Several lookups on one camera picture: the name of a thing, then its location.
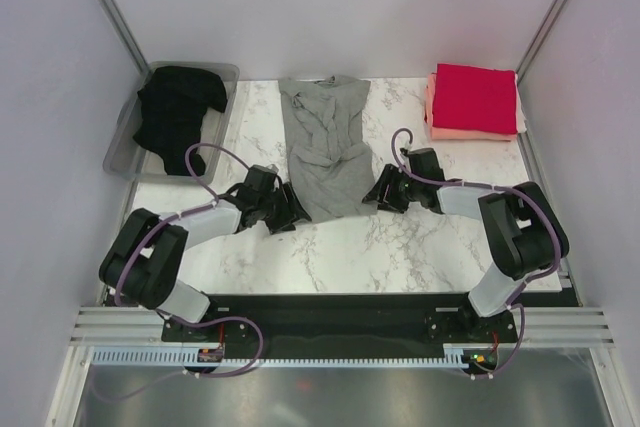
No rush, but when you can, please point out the clear plastic bin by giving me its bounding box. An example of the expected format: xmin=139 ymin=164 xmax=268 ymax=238
xmin=103 ymin=61 xmax=240 ymax=184

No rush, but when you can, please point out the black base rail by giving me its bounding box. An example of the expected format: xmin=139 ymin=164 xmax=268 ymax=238
xmin=161 ymin=293 xmax=517 ymax=359

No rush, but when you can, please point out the grey t shirt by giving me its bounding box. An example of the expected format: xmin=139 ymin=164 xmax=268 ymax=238
xmin=278 ymin=76 xmax=376 ymax=223

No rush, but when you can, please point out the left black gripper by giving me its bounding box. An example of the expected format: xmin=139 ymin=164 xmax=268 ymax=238
xmin=257 ymin=182 xmax=310 ymax=235

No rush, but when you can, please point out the right aluminium frame post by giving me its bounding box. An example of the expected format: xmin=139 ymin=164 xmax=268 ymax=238
xmin=516 ymin=0 xmax=570 ymax=81

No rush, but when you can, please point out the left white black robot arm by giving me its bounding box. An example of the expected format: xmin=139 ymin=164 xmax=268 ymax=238
xmin=99 ymin=165 xmax=311 ymax=340

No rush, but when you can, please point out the pink folded t shirt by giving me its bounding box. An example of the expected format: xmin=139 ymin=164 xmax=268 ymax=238
xmin=424 ymin=73 xmax=526 ymax=142

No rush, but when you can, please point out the left aluminium frame post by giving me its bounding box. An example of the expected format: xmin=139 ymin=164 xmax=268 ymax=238
xmin=98 ymin=0 xmax=150 ymax=87

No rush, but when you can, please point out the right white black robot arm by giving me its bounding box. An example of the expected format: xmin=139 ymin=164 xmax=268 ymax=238
xmin=362 ymin=148 xmax=570 ymax=341

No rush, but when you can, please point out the white slotted cable duct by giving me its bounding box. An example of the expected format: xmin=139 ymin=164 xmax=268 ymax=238
xmin=90 ymin=345 xmax=487 ymax=369

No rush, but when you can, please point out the black t shirt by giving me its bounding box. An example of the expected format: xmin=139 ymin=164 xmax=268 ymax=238
xmin=133 ymin=65 xmax=228 ymax=176

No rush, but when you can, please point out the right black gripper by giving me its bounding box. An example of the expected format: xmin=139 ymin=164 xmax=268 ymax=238
xmin=362 ymin=163 xmax=422 ymax=214

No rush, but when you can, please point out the red folded t shirt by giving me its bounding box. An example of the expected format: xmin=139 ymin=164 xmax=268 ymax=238
xmin=432 ymin=63 xmax=517 ymax=134

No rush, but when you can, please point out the aluminium frame post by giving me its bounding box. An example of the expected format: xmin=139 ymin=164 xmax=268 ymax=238
xmin=98 ymin=0 xmax=150 ymax=87
xmin=516 ymin=0 xmax=570 ymax=81

